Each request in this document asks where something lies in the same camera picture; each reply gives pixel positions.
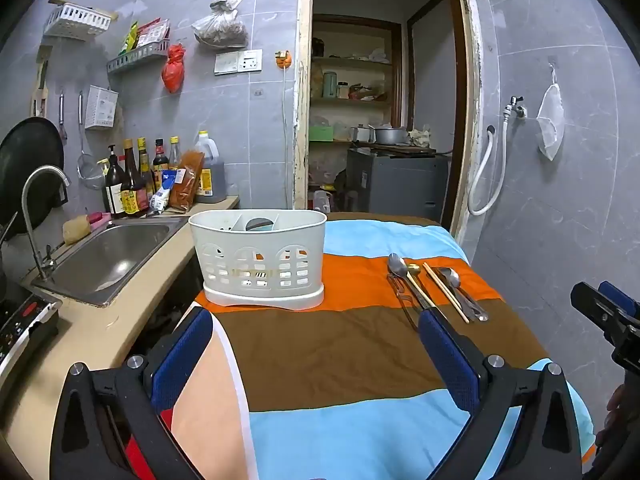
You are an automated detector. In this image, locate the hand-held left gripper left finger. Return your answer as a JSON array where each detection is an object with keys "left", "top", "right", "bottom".
[{"left": 50, "top": 305, "right": 216, "bottom": 480}]

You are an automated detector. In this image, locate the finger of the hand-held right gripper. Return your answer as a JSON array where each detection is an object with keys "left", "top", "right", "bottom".
[
  {"left": 599, "top": 281, "right": 640, "bottom": 326},
  {"left": 571, "top": 281, "right": 626, "bottom": 333}
]

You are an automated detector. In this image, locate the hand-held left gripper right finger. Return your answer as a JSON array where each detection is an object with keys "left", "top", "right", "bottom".
[{"left": 419, "top": 308, "right": 583, "bottom": 480}]

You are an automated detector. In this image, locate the silver fork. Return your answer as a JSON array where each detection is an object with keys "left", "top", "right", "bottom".
[{"left": 386, "top": 274, "right": 420, "bottom": 332}]

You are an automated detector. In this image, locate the wooden chopstick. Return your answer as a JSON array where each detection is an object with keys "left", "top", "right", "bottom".
[
  {"left": 422, "top": 262, "right": 471, "bottom": 324},
  {"left": 429, "top": 265, "right": 475, "bottom": 322}
]

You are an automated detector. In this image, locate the silver spoon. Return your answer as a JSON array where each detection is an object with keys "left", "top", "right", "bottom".
[
  {"left": 440, "top": 267, "right": 490, "bottom": 322},
  {"left": 388, "top": 253, "right": 431, "bottom": 311}
]

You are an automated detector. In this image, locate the gold spoon black handle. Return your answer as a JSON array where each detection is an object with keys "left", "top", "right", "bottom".
[{"left": 406, "top": 263, "right": 441, "bottom": 313}]

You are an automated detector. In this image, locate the white utensil caddy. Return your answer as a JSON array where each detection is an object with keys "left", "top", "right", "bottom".
[{"left": 188, "top": 209, "right": 328, "bottom": 311}]

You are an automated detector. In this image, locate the person's right hand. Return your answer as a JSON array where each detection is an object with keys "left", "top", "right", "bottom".
[{"left": 596, "top": 384, "right": 632, "bottom": 448}]

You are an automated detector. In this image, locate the striped blanket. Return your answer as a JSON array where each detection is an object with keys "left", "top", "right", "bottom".
[{"left": 124, "top": 212, "right": 598, "bottom": 480}]

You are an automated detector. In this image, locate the steel sink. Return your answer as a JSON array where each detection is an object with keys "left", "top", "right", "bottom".
[{"left": 31, "top": 216, "right": 189, "bottom": 309}]

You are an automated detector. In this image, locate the black induction cooker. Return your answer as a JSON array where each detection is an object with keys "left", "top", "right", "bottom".
[{"left": 0, "top": 294, "right": 64, "bottom": 379}]

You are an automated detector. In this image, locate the yellow sponge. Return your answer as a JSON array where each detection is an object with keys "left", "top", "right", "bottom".
[{"left": 62, "top": 216, "right": 93, "bottom": 246}]

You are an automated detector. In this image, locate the white blue salt bag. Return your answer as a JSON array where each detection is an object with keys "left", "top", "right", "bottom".
[{"left": 149, "top": 169, "right": 184, "bottom": 213}]

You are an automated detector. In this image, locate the soy sauce bottle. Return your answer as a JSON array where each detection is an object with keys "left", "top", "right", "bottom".
[{"left": 120, "top": 139, "right": 150, "bottom": 219}]

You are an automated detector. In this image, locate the grey washing machine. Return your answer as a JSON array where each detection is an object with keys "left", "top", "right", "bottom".
[{"left": 346, "top": 147, "right": 451, "bottom": 224}]

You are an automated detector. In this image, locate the red chili powder bag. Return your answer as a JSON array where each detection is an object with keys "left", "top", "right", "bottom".
[{"left": 167, "top": 150, "right": 206, "bottom": 211}]

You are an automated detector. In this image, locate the dark pump bottle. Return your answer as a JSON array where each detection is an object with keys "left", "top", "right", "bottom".
[{"left": 102, "top": 145, "right": 126, "bottom": 217}]

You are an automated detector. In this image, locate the white mesh bag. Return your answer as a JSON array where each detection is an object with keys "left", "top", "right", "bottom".
[{"left": 536, "top": 62, "right": 566, "bottom": 162}]

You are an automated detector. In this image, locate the large oil jug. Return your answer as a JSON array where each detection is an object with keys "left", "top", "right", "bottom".
[{"left": 194, "top": 131, "right": 227, "bottom": 205}]

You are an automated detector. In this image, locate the yellow-capped dark bottle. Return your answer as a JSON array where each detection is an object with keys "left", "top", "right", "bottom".
[{"left": 136, "top": 137, "right": 156, "bottom": 206}]

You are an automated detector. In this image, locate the dark sauce bottle red label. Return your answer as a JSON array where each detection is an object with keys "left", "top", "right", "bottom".
[{"left": 151, "top": 139, "right": 171, "bottom": 197}]

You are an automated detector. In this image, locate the steel faucet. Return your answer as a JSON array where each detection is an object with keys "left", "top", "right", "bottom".
[{"left": 21, "top": 166, "right": 71, "bottom": 282}]

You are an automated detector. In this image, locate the metal strainer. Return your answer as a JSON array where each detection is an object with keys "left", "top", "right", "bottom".
[{"left": 76, "top": 91, "right": 109, "bottom": 191}]

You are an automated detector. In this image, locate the wooden cutting board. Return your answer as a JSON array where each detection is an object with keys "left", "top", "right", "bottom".
[{"left": 357, "top": 142, "right": 434, "bottom": 155}]

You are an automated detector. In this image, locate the metal pot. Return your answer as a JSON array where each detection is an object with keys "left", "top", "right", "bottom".
[{"left": 373, "top": 126, "right": 407, "bottom": 146}]

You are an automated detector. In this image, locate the black wok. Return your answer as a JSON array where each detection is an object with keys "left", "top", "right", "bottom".
[{"left": 0, "top": 117, "right": 66, "bottom": 239}]

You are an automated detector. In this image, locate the red plastic bag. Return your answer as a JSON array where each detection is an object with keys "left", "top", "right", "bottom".
[{"left": 161, "top": 44, "right": 187, "bottom": 93}]

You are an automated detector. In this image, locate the wooden shelf unit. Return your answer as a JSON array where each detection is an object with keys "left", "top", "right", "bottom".
[{"left": 309, "top": 16, "right": 404, "bottom": 202}]

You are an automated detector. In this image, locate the wooden knife rack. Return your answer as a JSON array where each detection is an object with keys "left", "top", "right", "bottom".
[{"left": 29, "top": 45, "right": 54, "bottom": 119}]

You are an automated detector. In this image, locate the green yellow snack packet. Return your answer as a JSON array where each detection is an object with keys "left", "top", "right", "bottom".
[{"left": 118, "top": 21, "right": 139, "bottom": 57}]

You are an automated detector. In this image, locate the red snack packet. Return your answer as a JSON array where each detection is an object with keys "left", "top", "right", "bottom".
[{"left": 135, "top": 18, "right": 171, "bottom": 50}]

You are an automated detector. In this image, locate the clear bag of dried goods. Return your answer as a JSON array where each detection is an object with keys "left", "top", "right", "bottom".
[{"left": 191, "top": 0, "right": 249, "bottom": 50}]

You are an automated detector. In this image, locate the white hose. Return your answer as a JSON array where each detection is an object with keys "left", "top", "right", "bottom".
[{"left": 467, "top": 124, "right": 511, "bottom": 217}]

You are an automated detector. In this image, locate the metal wall tap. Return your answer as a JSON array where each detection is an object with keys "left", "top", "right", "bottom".
[{"left": 502, "top": 95, "right": 529, "bottom": 121}]

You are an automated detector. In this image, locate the white wall-mounted box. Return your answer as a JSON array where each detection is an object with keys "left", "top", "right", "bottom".
[{"left": 84, "top": 85, "right": 120, "bottom": 131}]

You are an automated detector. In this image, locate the wooden door frame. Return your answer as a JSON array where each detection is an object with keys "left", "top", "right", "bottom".
[{"left": 292, "top": 0, "right": 482, "bottom": 241}]

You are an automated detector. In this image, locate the wall socket and switch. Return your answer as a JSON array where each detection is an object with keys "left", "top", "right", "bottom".
[{"left": 214, "top": 51, "right": 241, "bottom": 76}]

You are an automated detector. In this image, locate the grey wall shelf basket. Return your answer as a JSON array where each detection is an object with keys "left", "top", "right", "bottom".
[{"left": 106, "top": 40, "right": 171, "bottom": 75}]

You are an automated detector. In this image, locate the white wall basket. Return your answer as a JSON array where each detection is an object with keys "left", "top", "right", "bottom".
[{"left": 42, "top": 2, "right": 112, "bottom": 38}]

